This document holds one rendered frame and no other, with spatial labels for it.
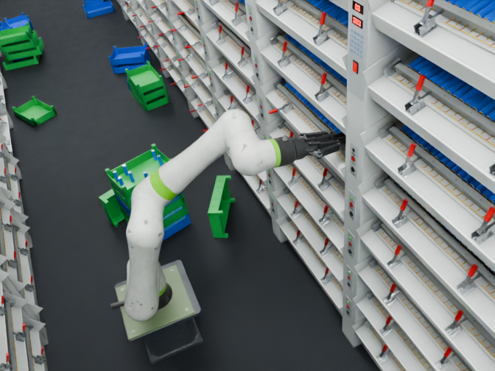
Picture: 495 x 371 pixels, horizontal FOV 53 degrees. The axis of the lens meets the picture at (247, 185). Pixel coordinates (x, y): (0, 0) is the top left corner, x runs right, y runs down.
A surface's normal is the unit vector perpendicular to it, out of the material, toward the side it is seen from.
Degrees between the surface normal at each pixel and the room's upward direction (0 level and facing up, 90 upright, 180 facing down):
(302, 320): 0
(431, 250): 19
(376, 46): 90
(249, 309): 0
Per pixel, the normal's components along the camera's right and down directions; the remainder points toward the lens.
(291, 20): -0.40, -0.58
